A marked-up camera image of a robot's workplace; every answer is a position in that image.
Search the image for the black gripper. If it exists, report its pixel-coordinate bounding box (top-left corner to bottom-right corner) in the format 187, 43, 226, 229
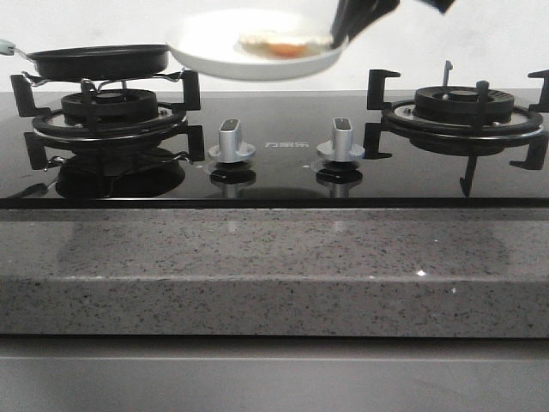
330, 0, 455, 47

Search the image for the fried egg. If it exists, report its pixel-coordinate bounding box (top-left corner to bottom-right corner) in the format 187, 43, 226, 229
238, 31, 332, 58

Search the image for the white round plate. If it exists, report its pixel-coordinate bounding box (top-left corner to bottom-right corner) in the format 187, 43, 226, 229
166, 9, 348, 82

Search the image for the black frying pan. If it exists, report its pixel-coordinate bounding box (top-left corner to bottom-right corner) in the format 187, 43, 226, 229
1, 39, 170, 82

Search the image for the right silver stove knob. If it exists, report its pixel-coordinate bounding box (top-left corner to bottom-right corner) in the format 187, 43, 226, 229
317, 118, 365, 162

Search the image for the silver stove knob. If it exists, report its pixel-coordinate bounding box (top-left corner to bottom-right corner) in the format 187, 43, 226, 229
208, 118, 256, 164
317, 118, 365, 162

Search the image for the right black gas burner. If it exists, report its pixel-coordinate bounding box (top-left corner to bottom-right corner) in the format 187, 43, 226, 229
413, 86, 515, 124

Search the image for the black gas burner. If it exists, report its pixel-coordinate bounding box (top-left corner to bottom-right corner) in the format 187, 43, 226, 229
413, 86, 515, 124
61, 89, 158, 124

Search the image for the black glass cooktop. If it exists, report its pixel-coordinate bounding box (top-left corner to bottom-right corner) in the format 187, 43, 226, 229
1, 92, 548, 209

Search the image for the left silver stove knob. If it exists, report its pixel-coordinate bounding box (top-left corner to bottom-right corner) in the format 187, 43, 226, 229
208, 118, 256, 164

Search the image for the right black pan support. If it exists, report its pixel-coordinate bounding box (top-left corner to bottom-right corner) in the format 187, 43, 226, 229
363, 64, 548, 196

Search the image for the black pan support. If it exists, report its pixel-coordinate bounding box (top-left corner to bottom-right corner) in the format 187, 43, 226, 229
363, 64, 548, 196
10, 70, 204, 170

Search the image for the left black pan support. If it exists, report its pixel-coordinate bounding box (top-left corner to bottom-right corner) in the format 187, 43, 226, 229
10, 70, 204, 170

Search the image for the left black gas burner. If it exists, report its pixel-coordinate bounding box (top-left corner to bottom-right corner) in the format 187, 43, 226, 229
61, 89, 158, 124

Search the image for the silver wire pan trivet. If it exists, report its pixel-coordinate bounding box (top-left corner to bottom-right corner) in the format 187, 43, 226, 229
21, 69, 186, 90

